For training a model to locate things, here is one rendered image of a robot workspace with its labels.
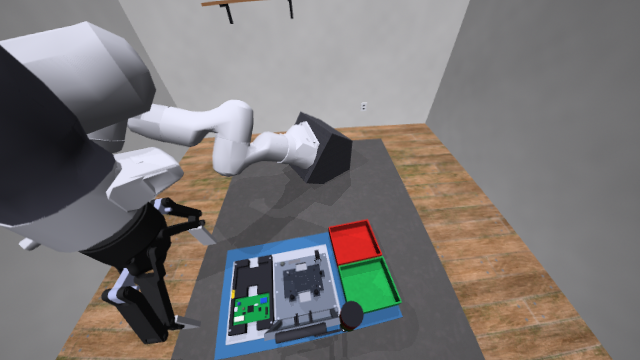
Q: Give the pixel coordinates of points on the red open-top bin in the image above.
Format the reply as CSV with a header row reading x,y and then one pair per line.
x,y
353,242

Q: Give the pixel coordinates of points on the green bin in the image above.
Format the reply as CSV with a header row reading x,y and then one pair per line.
x,y
370,284

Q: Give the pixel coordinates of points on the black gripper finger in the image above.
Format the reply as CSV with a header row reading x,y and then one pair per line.
x,y
135,307
195,227

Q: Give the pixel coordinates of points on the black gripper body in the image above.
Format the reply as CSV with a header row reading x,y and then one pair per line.
x,y
123,249

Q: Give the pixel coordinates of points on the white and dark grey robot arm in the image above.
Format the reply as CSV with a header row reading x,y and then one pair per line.
x,y
60,189

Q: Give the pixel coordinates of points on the green circuit board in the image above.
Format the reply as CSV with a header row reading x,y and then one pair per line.
x,y
251,309

